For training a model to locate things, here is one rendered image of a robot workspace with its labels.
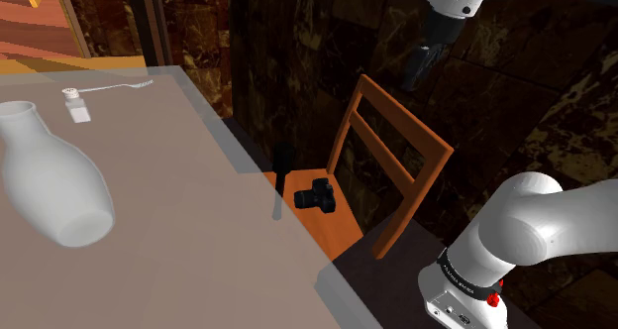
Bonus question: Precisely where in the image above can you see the black long-handled object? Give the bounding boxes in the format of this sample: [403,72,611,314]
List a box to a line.
[270,142,297,221]

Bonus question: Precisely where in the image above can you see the black camera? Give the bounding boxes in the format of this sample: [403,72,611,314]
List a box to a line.
[293,176,338,215]

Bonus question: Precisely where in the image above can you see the white ceramic vase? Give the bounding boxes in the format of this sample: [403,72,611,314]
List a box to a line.
[0,100,117,249]

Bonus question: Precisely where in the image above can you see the white salt shaker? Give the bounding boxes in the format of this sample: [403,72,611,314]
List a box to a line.
[61,87,92,124]

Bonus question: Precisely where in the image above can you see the grey glass-top table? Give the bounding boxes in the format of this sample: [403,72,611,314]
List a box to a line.
[0,65,383,329]

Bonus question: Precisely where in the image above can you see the silver fork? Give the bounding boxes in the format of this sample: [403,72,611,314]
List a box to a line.
[76,79,155,94]

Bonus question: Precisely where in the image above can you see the brown wooden chair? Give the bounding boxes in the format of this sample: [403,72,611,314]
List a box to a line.
[262,73,456,262]

